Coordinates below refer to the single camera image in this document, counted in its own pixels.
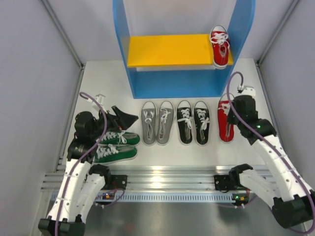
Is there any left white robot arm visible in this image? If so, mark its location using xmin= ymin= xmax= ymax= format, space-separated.
xmin=38 ymin=106 xmax=139 ymax=236

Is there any aluminium rail frame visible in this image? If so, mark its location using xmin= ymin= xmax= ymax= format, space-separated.
xmin=41 ymin=59 xmax=275 ymax=192

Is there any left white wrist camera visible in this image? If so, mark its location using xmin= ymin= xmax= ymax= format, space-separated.
xmin=92 ymin=94 xmax=106 ymax=111

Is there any upper green sneaker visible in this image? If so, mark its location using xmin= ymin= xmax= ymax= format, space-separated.
xmin=99 ymin=130 xmax=140 ymax=146

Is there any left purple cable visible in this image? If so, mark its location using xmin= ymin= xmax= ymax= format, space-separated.
xmin=54 ymin=92 xmax=125 ymax=236

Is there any red sneaker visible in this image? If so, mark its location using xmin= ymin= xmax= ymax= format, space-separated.
xmin=217 ymin=93 xmax=234 ymax=143
xmin=210 ymin=26 xmax=230 ymax=69

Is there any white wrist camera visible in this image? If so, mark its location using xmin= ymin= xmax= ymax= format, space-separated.
xmin=237 ymin=85 xmax=256 ymax=97
xmin=92 ymin=94 xmax=106 ymax=111

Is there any blue yellow shoe shelf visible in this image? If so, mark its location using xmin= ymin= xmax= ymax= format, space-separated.
xmin=113 ymin=0 xmax=256 ymax=99

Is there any black sneaker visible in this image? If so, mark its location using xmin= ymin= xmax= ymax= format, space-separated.
xmin=176 ymin=100 xmax=193 ymax=145
xmin=193 ymin=101 xmax=210 ymax=146

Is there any grey sneaker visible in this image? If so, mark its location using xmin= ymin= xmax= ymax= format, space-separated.
xmin=157 ymin=101 xmax=174 ymax=146
xmin=141 ymin=101 xmax=157 ymax=146

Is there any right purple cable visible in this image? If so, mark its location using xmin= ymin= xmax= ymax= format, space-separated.
xmin=216 ymin=71 xmax=315 ymax=233

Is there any slotted cable duct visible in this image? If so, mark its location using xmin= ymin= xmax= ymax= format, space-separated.
xmin=96 ymin=192 xmax=248 ymax=203

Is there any green sneaker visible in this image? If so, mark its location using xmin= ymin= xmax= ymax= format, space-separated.
xmin=93 ymin=144 xmax=138 ymax=164
xmin=99 ymin=130 xmax=140 ymax=146

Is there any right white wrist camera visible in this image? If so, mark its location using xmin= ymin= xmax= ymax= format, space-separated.
xmin=237 ymin=85 xmax=256 ymax=97

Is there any lower green sneaker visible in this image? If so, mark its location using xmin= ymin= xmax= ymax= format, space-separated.
xmin=93 ymin=144 xmax=138 ymax=164

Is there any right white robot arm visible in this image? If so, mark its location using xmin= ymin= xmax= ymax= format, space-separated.
xmin=216 ymin=95 xmax=315 ymax=229

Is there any purple cable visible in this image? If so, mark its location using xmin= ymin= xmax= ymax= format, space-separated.
xmin=54 ymin=92 xmax=125 ymax=236
xmin=216 ymin=71 xmax=315 ymax=233

